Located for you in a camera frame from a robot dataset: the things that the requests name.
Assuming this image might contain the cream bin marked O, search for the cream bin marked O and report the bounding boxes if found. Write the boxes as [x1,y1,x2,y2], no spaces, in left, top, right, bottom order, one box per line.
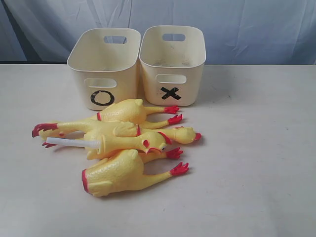
[67,28,141,111]

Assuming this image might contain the rubber chicken bins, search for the rubber chicken bins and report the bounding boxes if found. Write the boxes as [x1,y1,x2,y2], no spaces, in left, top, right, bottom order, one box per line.
[32,99,182,139]

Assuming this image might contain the white backdrop cloth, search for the white backdrop cloth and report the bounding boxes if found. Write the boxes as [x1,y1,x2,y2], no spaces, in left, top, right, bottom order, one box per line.
[0,0,316,64]

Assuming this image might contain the whole rubber chicken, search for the whole rubber chicken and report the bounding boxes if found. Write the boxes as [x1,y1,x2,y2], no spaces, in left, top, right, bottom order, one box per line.
[40,121,201,159]

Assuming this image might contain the cream bin marked X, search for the cream bin marked X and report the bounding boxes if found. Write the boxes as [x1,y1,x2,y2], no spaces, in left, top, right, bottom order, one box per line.
[139,25,206,106]

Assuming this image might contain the headless rubber chicken body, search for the headless rubber chicken body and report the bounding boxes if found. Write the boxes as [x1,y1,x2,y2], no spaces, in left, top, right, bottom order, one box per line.
[81,148,189,197]

